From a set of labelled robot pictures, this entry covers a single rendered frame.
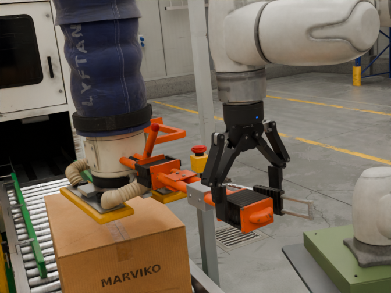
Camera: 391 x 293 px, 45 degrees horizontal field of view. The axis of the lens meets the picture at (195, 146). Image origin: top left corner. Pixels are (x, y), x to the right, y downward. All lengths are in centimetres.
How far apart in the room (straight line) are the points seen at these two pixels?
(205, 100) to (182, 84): 652
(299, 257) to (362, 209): 32
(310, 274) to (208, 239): 71
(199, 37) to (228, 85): 368
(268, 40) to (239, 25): 6
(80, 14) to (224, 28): 54
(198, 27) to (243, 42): 372
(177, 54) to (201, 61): 663
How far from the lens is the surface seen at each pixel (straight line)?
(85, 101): 129
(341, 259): 158
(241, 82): 82
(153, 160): 122
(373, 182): 148
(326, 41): 71
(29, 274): 233
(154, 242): 151
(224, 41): 81
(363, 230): 154
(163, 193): 134
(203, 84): 454
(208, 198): 96
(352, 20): 71
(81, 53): 129
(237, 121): 84
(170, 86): 1093
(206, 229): 218
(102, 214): 127
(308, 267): 165
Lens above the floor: 157
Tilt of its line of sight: 15 degrees down
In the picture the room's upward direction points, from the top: 6 degrees counter-clockwise
